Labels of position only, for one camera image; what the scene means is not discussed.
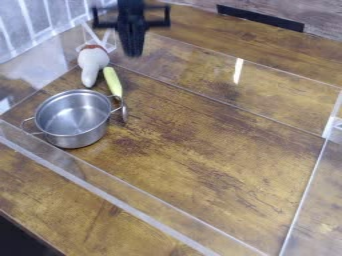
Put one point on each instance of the black strip on table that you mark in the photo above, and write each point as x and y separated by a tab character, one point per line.
261	18

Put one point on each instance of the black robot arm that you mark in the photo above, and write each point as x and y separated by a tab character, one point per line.
130	28

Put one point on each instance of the clear acrylic stand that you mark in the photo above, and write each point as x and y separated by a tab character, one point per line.
104	38

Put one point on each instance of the small steel pot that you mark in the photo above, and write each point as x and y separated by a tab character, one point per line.
73	118

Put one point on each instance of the white plush toy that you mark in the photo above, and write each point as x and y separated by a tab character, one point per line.
93	60

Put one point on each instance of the green handled metal spoon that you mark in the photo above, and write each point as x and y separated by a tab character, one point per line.
117	90

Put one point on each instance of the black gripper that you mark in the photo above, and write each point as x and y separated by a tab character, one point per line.
132	16

